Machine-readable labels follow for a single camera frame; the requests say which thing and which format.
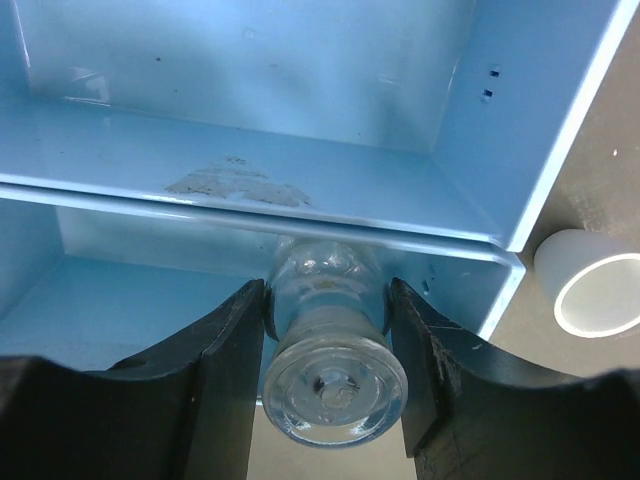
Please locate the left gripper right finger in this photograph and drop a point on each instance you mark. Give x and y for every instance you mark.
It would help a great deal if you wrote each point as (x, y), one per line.
(476, 411)

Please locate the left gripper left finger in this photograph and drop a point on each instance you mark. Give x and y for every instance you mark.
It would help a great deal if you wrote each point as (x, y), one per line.
(181, 409)

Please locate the small glass bottle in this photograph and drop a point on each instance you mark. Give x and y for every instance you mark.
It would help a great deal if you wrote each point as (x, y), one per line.
(333, 381)

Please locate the blue plastic organizer box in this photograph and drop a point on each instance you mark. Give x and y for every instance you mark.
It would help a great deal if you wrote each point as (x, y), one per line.
(154, 152)

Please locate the white plastic funnel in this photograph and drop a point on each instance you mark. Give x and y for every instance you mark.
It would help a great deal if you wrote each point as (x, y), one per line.
(592, 281)

